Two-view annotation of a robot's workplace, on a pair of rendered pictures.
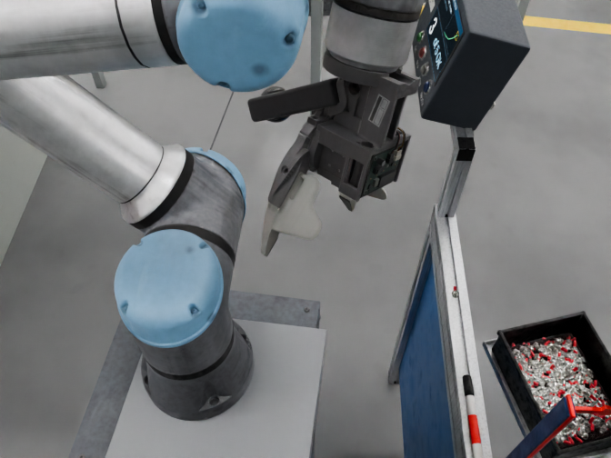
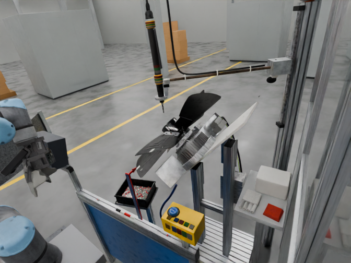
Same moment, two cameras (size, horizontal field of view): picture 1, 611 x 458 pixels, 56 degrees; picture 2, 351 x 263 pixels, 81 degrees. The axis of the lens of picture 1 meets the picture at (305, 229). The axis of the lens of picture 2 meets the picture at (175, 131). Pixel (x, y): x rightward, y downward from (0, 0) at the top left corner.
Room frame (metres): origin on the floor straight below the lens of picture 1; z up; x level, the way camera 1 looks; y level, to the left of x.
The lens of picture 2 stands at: (-0.40, 0.22, 1.81)
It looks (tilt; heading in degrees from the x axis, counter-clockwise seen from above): 29 degrees down; 303
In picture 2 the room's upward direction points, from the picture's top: 7 degrees counter-clockwise
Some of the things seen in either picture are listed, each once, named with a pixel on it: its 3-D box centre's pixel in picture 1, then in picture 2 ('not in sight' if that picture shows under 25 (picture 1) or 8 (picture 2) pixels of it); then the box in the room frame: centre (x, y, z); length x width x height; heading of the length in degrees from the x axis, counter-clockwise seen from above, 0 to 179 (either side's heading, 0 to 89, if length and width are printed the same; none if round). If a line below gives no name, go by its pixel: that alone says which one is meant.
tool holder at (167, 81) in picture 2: not in sight; (162, 88); (0.20, -0.63, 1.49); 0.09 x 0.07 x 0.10; 33
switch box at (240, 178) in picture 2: not in sight; (232, 186); (-0.14, -0.84, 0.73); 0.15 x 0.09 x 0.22; 178
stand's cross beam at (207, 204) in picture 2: not in sight; (212, 206); (-0.02, -0.75, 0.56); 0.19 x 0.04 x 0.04; 178
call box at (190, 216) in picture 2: not in sight; (183, 223); (-0.07, -0.26, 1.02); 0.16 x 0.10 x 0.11; 178
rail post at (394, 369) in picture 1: (412, 320); (100, 232); (0.75, -0.29, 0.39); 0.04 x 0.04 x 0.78; 88
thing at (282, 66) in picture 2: not in sight; (280, 66); (-0.32, -0.97, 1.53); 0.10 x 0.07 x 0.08; 33
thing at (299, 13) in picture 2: not in sight; (288, 74); (-0.36, -1.00, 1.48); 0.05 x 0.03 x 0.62; 123
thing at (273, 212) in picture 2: not in sight; (273, 212); (-0.41, -0.61, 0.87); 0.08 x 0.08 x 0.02; 78
